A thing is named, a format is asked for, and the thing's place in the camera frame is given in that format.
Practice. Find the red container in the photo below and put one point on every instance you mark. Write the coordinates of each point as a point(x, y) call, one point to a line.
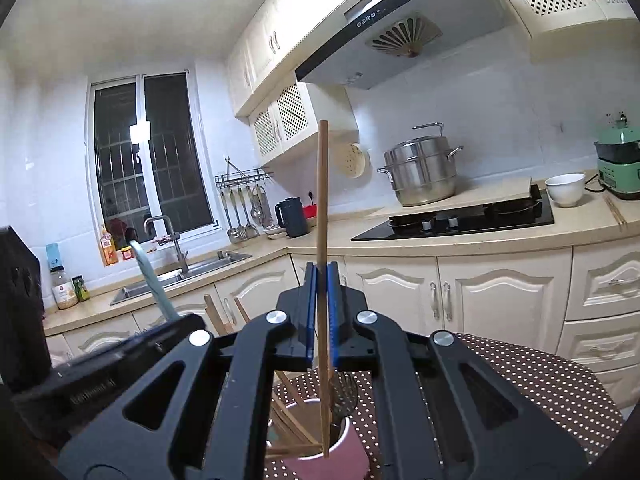
point(311, 212)

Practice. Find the cream upper cabinets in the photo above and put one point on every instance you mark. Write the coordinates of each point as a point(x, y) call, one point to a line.
point(280, 20)

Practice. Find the bunch of wooden chopsticks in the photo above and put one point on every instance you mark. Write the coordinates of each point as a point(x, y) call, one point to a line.
point(214, 312)

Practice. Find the white labelled glass jar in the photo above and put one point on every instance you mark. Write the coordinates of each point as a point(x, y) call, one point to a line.
point(64, 292)

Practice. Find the green electric cooker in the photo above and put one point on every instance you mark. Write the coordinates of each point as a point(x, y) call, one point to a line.
point(620, 160)

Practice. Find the small green labelled bottle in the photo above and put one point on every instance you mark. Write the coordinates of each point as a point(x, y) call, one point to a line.
point(81, 290)

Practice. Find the beige stone board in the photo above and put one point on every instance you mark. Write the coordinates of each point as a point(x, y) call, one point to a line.
point(500, 192)

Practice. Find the small white dish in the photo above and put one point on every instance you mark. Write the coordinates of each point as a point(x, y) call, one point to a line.
point(274, 231)

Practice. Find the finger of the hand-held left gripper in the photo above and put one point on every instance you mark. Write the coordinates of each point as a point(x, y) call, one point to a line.
point(150, 341)

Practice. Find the round white perforated plate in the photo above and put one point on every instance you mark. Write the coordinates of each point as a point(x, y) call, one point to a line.
point(352, 160)

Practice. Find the black gas stove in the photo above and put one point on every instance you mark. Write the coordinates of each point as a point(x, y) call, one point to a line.
point(450, 222)

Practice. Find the black slotted spoon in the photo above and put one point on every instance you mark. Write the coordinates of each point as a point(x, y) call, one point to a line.
point(345, 392)

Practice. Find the tan wooden chopstick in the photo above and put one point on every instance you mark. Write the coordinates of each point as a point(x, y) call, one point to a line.
point(323, 185)

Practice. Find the steel wall utensil rack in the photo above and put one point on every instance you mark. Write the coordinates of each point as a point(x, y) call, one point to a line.
point(245, 177)

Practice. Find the steel kitchen sink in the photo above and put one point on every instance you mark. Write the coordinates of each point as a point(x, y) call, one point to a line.
point(210, 265)

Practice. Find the brown polka dot tablecloth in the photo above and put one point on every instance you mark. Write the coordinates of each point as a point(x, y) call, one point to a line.
point(550, 385)

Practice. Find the white bowl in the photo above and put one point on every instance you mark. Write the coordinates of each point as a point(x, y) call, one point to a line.
point(565, 190)

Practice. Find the white framed window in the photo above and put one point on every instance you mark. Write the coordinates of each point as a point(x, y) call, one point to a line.
point(120, 160)

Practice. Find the steel steamer pot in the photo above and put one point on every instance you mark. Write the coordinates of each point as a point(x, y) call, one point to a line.
point(425, 175)

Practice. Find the pale green slotted spatula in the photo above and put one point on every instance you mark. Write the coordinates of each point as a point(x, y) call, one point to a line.
point(152, 285)

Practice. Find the pale bamboo chopstick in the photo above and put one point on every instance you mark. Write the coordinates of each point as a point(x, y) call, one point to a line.
point(614, 212)
point(618, 211)

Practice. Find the light blue carton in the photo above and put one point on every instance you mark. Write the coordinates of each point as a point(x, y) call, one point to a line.
point(53, 255)

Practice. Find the cream lower kitchen cabinets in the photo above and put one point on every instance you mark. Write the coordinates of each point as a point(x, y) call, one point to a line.
point(500, 290)

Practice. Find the brown folding fan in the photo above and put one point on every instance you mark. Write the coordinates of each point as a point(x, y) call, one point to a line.
point(405, 37)

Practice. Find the hanging steel slotted spoon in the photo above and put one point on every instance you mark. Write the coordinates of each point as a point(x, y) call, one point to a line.
point(241, 232)

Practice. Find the dark blue kettle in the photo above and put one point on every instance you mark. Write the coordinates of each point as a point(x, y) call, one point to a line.
point(292, 217)

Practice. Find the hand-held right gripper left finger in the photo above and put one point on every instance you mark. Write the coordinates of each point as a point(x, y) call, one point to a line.
point(311, 310)

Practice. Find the steel sink faucet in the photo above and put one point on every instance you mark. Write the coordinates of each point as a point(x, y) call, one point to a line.
point(183, 255)

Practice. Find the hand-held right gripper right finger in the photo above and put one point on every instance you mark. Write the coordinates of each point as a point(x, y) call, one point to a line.
point(334, 310)

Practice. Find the hanging steel ladle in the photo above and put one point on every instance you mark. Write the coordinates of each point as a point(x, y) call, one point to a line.
point(233, 232)

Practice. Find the grey range hood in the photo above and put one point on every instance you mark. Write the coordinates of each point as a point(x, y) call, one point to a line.
point(450, 5)

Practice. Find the pink cup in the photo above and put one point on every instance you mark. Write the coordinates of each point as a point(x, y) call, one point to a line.
point(345, 452)

